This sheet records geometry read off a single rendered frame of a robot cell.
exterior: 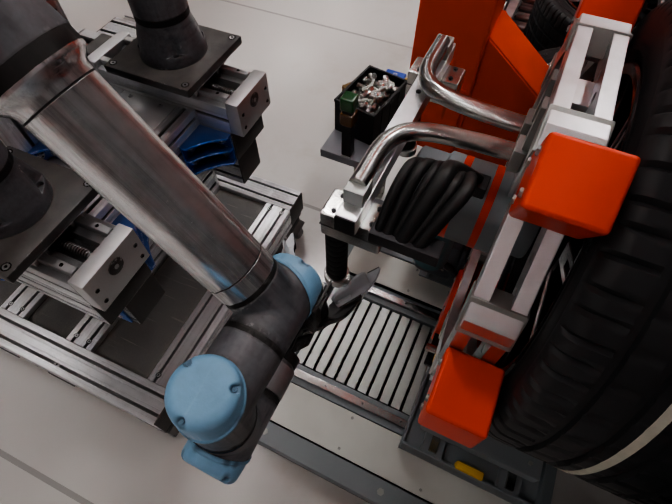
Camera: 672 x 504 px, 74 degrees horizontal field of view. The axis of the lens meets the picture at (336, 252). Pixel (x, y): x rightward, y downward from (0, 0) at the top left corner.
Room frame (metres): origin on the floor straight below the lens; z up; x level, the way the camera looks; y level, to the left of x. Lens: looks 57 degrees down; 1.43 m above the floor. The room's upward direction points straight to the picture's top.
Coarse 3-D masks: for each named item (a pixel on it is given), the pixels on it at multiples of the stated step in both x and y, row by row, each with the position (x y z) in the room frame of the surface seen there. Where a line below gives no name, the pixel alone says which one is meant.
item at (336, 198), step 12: (336, 192) 0.41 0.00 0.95; (336, 204) 0.39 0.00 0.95; (372, 204) 0.39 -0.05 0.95; (324, 216) 0.37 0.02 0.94; (372, 216) 0.37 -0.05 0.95; (324, 228) 0.37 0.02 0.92; (360, 228) 0.35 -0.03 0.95; (348, 240) 0.35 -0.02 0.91; (360, 240) 0.35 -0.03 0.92; (372, 252) 0.34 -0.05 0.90
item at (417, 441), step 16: (416, 400) 0.33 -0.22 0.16; (416, 416) 0.29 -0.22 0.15; (416, 432) 0.25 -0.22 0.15; (400, 448) 0.22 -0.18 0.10; (416, 448) 0.21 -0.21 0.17; (432, 448) 0.21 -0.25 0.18; (448, 448) 0.21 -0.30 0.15; (448, 464) 0.17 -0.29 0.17; (464, 464) 0.17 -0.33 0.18; (480, 464) 0.17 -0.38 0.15; (544, 464) 0.17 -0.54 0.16; (480, 480) 0.13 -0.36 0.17; (496, 480) 0.13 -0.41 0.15; (512, 480) 0.13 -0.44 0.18; (544, 480) 0.13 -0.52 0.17; (512, 496) 0.10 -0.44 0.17; (528, 496) 0.10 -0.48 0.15
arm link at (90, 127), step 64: (0, 0) 0.32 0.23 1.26; (0, 64) 0.29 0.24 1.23; (64, 64) 0.31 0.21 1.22; (64, 128) 0.28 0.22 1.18; (128, 128) 0.29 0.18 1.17; (128, 192) 0.26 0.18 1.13; (192, 192) 0.27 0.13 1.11; (192, 256) 0.23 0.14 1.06; (256, 256) 0.25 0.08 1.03; (256, 320) 0.20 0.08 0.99
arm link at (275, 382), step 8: (280, 368) 0.18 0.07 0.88; (288, 368) 0.19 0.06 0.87; (280, 376) 0.17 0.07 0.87; (288, 376) 0.18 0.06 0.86; (272, 384) 0.16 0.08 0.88; (280, 384) 0.17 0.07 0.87; (288, 384) 0.17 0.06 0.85; (272, 392) 0.17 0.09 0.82; (280, 392) 0.16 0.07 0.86; (280, 400) 0.15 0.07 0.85
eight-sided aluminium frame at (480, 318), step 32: (576, 32) 0.51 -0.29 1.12; (608, 32) 0.51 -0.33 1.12; (576, 64) 0.45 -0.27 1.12; (608, 64) 0.45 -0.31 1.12; (608, 96) 0.39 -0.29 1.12; (544, 128) 0.35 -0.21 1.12; (576, 128) 0.35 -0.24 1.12; (608, 128) 0.35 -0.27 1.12; (512, 224) 0.28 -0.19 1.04; (480, 256) 0.52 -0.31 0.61; (544, 256) 0.25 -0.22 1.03; (480, 288) 0.24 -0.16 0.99; (448, 320) 0.36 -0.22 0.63; (480, 320) 0.21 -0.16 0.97; (512, 320) 0.20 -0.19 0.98; (480, 352) 0.21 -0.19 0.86
